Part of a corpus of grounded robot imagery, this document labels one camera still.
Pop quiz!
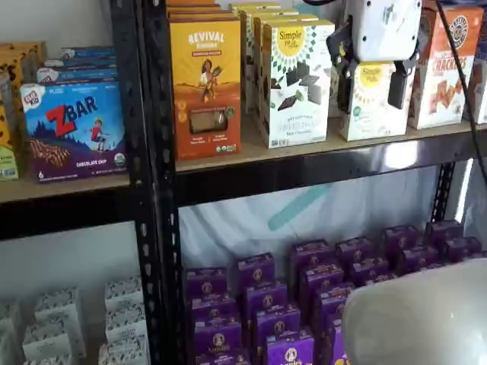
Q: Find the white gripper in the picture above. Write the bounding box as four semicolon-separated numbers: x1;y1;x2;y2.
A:
326;0;422;116

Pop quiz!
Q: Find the small white yellow-label Simple Mills box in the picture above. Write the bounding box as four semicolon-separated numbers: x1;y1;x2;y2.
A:
326;63;342;118
336;60;416;142

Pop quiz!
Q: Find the orange white crackers box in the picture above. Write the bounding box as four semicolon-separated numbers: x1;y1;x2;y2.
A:
408;5;485;131
462;48;487;125

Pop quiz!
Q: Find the Simple Mills mint chocolate box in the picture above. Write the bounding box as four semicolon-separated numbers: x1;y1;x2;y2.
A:
252;13;320;126
228;1;293;18
261;18;336;150
244;6;302;115

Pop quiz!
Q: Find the wooden shelf board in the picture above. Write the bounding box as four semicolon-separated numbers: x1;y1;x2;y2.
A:
175;112;487;173
0;173;132;203

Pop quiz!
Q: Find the purple Annie's box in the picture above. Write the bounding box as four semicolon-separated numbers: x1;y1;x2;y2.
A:
349;257;390;287
442;235;483;262
314;282;355;325
396;244;441;271
425;218;465;245
335;235;377;264
195;347;251;365
299;261;346;298
381;224;422;252
253;305;302;344
189;294;240;325
322;314;348;365
290;238;332;268
237;252;276;287
243;280;290;317
266;328;317;365
185;267;230;302
193;318;244;354

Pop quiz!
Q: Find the orange Revival box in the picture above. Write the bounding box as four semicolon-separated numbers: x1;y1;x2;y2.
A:
166;3;234;14
169;17;244;161
167;11;240;22

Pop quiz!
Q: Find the black metal shelf rack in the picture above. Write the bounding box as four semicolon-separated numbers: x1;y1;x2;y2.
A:
141;0;487;365
0;0;149;365

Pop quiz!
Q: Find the blue purple Zbar box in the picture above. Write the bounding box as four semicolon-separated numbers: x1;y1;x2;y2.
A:
20;81;129;184
45;56;117;71
36;67;119;85
59;45;116;60

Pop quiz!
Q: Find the white patterned box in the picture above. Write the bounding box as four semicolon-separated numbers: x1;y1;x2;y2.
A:
103;276;145;312
21;322;72;355
24;352;74;365
97;335;150;365
0;299;21;365
33;286;84;326
104;306;148;342

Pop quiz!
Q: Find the teal tape strip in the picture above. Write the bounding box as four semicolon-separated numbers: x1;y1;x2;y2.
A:
267;182;334;232

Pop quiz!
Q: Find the white rounded robot cover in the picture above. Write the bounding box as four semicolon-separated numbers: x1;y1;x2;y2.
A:
341;257;487;365

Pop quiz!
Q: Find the black cable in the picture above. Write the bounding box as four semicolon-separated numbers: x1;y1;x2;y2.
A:
434;0;487;183

